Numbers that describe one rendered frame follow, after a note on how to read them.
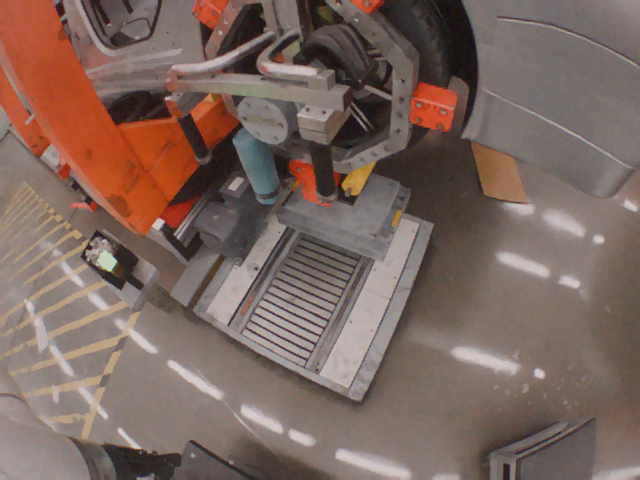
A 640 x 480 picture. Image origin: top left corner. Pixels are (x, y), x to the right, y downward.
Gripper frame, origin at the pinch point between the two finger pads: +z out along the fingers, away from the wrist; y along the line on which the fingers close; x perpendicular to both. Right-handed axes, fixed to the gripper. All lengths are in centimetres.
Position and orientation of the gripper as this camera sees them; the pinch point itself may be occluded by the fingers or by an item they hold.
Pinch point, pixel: (169, 461)
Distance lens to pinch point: 62.9
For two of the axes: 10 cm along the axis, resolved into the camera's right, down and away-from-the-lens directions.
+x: 2.1, -8.4, 5.0
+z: 0.8, 5.2, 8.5
